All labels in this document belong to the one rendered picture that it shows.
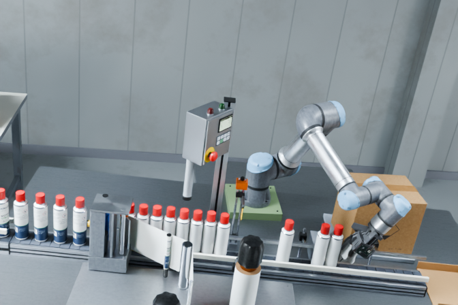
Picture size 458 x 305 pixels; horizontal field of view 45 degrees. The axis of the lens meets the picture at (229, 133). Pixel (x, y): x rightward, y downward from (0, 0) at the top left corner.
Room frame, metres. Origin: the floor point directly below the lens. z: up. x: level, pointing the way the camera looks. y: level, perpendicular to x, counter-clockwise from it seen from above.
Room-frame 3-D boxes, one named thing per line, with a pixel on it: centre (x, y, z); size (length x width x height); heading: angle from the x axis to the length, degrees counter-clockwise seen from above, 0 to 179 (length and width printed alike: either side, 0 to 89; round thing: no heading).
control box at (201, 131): (1.89, 0.08, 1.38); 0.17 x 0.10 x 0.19; 148
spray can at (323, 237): (1.83, -0.42, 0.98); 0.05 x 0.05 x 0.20
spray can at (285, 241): (1.82, -0.28, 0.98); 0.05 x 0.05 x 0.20
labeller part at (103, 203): (1.70, 0.38, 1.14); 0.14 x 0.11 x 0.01; 93
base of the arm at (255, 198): (2.31, -0.16, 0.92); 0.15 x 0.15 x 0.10
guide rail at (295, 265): (1.79, -0.33, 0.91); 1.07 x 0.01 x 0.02; 93
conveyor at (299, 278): (1.81, -0.04, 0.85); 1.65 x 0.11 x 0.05; 93
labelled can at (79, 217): (1.79, 0.53, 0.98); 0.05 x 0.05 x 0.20
